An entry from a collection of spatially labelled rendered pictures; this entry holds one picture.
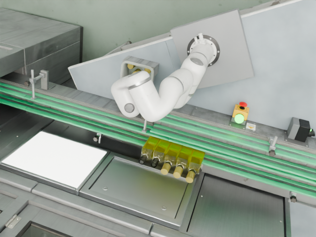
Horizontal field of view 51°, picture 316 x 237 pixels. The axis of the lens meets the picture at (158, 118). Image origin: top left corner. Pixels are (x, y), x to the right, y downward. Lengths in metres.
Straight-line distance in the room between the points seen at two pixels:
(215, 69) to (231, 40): 0.16
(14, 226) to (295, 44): 1.40
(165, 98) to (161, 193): 0.59
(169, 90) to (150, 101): 0.08
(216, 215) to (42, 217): 0.76
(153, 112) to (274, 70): 0.74
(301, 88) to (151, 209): 0.88
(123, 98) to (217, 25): 0.60
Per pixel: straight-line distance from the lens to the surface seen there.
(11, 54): 2.02
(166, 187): 1.60
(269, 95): 1.68
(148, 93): 1.08
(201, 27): 1.56
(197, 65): 1.30
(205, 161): 1.66
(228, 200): 1.68
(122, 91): 1.16
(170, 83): 1.12
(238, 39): 1.56
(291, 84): 1.66
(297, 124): 1.66
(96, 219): 1.45
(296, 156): 1.60
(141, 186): 1.58
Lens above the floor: 2.31
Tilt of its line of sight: 58 degrees down
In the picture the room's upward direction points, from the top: 145 degrees counter-clockwise
